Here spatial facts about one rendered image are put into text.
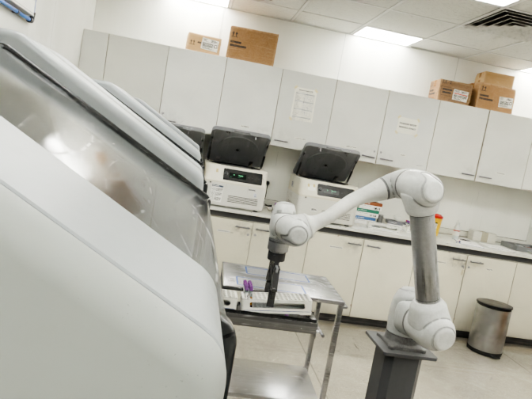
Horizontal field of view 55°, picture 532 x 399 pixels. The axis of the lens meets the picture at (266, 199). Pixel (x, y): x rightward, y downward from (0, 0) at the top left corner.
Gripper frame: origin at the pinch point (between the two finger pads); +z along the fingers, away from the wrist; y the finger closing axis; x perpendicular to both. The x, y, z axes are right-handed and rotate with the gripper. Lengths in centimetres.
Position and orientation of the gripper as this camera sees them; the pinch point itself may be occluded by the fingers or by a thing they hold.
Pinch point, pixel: (268, 297)
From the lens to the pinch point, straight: 221.0
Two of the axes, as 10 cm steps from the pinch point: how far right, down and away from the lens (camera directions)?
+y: -1.3, -1.3, 9.8
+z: -1.7, 9.8, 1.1
